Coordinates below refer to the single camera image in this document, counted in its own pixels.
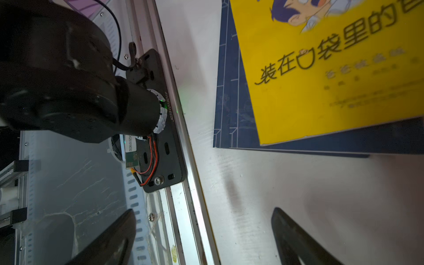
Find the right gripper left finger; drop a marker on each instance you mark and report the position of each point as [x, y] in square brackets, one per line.
[113, 246]

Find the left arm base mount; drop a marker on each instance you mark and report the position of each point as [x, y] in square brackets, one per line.
[158, 156]

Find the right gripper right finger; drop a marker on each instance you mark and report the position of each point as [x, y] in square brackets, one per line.
[295, 246]

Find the yellow cover book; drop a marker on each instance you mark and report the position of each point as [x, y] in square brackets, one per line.
[321, 67]

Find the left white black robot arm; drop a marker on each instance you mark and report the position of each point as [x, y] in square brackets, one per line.
[57, 75]

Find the blue book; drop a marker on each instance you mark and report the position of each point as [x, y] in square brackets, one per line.
[235, 125]

